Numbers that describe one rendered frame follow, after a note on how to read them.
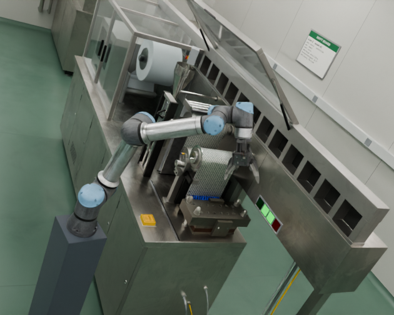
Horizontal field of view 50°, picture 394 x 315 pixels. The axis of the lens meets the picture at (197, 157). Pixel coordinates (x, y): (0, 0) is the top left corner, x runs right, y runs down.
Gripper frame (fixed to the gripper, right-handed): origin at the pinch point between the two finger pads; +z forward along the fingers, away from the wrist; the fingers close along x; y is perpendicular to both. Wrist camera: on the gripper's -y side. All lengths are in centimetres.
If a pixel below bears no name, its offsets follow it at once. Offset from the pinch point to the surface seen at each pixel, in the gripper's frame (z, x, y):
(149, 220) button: 32, -54, -24
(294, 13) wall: -151, -19, -438
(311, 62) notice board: -81, 11, -393
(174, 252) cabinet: 48, -40, -27
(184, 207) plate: 26, -39, -38
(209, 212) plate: 28, -25, -43
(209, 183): 14, -29, -53
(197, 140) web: -10, -40, -63
